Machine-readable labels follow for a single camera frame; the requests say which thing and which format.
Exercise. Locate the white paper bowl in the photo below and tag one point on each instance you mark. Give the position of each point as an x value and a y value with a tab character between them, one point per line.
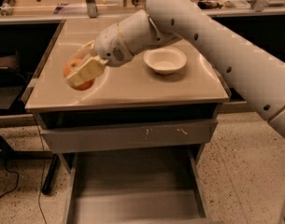
165	61

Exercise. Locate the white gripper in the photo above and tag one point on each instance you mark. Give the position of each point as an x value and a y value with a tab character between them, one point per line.
110	47

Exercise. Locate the open middle drawer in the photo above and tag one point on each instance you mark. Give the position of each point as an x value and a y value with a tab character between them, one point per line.
157	185

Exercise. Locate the grey drawer cabinet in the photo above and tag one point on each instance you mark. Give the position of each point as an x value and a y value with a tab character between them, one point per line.
132	93

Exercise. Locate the metal post left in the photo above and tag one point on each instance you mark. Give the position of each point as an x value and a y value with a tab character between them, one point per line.
91	8

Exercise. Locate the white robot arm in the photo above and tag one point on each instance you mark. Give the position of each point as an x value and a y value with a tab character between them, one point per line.
256	75

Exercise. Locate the orange fruit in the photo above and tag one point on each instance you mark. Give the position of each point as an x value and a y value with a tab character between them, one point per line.
69	67

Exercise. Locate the black table leg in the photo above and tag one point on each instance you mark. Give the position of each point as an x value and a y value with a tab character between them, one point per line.
46	188

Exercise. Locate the closed top drawer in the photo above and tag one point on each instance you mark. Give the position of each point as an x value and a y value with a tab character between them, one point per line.
132	135

